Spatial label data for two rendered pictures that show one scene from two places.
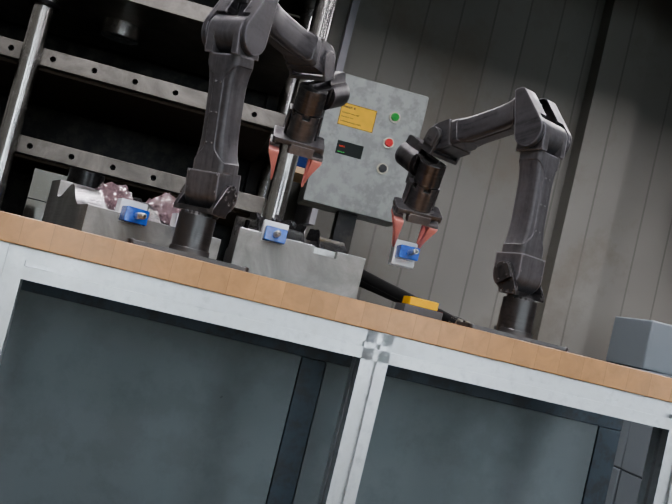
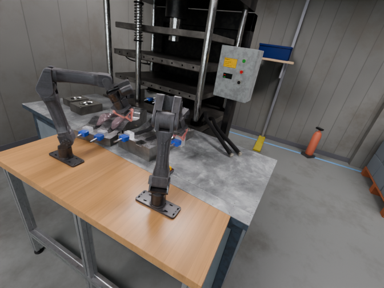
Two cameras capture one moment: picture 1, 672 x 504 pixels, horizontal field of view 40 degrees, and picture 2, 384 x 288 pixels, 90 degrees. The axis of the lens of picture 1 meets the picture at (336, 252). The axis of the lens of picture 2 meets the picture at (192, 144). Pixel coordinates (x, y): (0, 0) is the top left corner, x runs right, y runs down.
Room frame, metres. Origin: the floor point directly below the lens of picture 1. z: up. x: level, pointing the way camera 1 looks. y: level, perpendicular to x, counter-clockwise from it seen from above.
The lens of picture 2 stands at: (1.21, -0.80, 1.44)
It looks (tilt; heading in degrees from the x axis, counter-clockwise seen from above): 27 degrees down; 36
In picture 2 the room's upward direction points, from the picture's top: 9 degrees clockwise
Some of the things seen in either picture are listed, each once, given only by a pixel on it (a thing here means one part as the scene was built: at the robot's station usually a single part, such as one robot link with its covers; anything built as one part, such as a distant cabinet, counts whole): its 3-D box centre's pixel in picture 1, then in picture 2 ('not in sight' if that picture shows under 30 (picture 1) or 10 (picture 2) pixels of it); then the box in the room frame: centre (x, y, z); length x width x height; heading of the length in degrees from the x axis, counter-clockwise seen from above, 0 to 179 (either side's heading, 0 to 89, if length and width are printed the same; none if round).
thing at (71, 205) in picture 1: (126, 219); (115, 122); (1.92, 0.45, 0.86); 0.50 x 0.26 x 0.11; 26
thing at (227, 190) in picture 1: (204, 199); (66, 140); (1.52, 0.23, 0.90); 0.09 x 0.06 x 0.06; 61
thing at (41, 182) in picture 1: (86, 216); (168, 97); (2.77, 0.76, 0.87); 0.50 x 0.27 x 0.17; 9
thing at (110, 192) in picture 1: (134, 201); (115, 116); (1.92, 0.44, 0.90); 0.26 x 0.18 x 0.08; 26
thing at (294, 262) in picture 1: (287, 256); (160, 132); (2.06, 0.10, 0.87); 0.50 x 0.26 x 0.14; 9
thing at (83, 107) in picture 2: not in sight; (86, 107); (1.92, 0.90, 0.84); 0.20 x 0.15 x 0.07; 9
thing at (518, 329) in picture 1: (516, 318); (158, 197); (1.65, -0.35, 0.84); 0.20 x 0.07 x 0.08; 104
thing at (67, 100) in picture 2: not in sight; (76, 101); (1.92, 1.10, 0.83); 0.17 x 0.13 x 0.06; 9
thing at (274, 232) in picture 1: (275, 234); (123, 138); (1.78, 0.12, 0.89); 0.13 x 0.05 x 0.05; 9
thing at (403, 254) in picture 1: (408, 252); (175, 143); (1.94, -0.15, 0.93); 0.13 x 0.05 x 0.05; 9
